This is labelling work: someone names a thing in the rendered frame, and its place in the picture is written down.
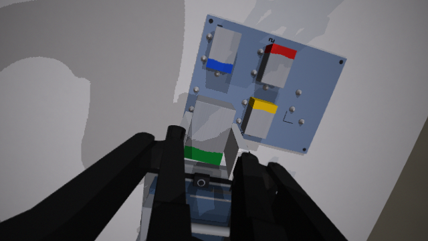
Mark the grey block with red end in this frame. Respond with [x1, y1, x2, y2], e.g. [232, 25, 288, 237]
[255, 44, 297, 88]

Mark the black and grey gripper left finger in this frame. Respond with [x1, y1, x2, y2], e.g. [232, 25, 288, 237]
[0, 111, 193, 241]

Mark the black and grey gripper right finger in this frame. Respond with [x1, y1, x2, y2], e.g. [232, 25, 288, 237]
[224, 123, 348, 241]

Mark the grey block with blue end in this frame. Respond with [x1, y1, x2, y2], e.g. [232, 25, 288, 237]
[206, 26, 242, 74]

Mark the grey block with yellow end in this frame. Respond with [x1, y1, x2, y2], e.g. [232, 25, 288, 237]
[241, 96, 278, 139]

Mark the grey block with green end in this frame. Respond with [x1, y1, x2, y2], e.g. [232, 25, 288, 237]
[184, 94, 236, 165]

